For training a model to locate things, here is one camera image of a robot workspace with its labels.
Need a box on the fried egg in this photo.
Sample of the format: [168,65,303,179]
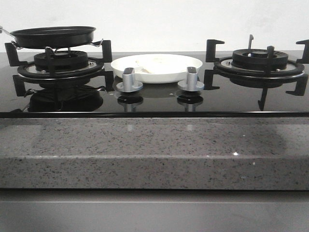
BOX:
[135,56,173,73]

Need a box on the white round plate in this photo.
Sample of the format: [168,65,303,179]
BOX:
[111,54,203,84]

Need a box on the silver right stove knob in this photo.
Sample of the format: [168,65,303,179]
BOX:
[178,67,204,92]

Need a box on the silver wire pan trivet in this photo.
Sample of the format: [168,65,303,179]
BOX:
[11,39,104,50]

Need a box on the black left burner head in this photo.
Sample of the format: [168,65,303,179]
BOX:
[34,51,88,72]

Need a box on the silver stove knob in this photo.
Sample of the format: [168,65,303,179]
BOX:
[116,68,143,93]
[178,67,204,92]

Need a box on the silver left stove knob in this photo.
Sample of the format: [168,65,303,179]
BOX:
[116,68,143,93]

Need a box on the black frying pan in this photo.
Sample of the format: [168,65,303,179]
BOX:
[0,26,96,49]

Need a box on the black pan support grate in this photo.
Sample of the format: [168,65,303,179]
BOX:
[5,40,112,96]
[204,35,309,96]

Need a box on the black burner head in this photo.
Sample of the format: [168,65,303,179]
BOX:
[231,49,288,71]
[34,51,88,72]

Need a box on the black glass gas cooktop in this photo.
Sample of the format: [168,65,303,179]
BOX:
[0,53,309,118]

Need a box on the black right pan support grate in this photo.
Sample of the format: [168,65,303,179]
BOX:
[204,35,309,96]

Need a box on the black left pan support grate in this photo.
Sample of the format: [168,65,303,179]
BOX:
[5,40,112,96]

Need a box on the black right burner head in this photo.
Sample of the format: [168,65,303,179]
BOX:
[231,49,288,71]

